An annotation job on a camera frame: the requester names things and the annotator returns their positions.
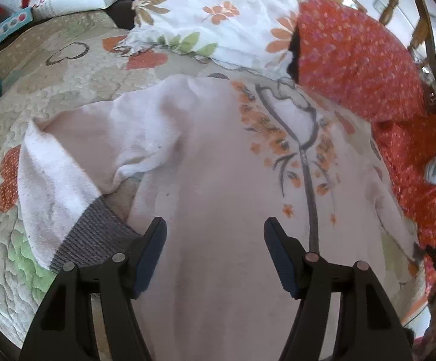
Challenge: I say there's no white floral pillow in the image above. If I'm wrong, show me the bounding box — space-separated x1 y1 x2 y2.
121 0 305 77

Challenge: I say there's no pink sweatshirt with floral print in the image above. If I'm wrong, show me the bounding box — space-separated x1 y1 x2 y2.
17 75 416 360

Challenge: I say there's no red floral blanket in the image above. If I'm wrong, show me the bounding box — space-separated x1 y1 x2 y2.
371 112 436 309

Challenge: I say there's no light blue dotted box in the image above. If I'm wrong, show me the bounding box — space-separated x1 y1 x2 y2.
0 8 33 43

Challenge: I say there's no red floral pillow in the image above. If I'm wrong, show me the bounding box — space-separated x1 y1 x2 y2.
287 0 426 122

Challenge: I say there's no quilted patchwork bedspread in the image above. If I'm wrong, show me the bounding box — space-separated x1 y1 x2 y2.
0 10 429 361

